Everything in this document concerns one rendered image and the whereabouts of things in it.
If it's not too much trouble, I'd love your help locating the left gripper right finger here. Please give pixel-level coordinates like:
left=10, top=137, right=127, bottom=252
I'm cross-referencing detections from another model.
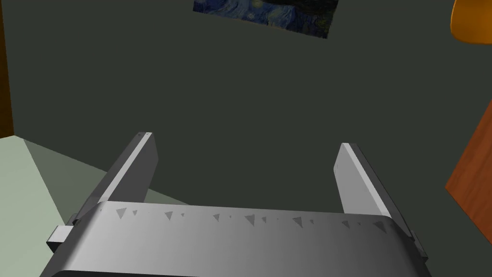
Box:
left=333, top=142, right=414, bottom=241

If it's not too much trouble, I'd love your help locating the blue swirly wall painting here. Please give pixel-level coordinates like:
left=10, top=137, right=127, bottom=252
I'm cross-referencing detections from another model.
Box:
left=192, top=0, right=339, bottom=39

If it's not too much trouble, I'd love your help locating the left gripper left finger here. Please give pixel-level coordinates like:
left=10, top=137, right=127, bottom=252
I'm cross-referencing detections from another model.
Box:
left=67, top=131, right=159, bottom=227

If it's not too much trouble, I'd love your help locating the reddish brown wooden furniture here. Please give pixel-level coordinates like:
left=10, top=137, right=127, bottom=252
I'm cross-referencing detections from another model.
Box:
left=444, top=99, right=492, bottom=245

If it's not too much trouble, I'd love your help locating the orange rounded object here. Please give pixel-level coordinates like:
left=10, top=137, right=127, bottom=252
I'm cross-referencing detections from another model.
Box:
left=450, top=0, right=492, bottom=46

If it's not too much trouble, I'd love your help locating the dark brown wooden door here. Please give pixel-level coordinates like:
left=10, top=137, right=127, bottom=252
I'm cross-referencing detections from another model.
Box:
left=0, top=0, right=15, bottom=139

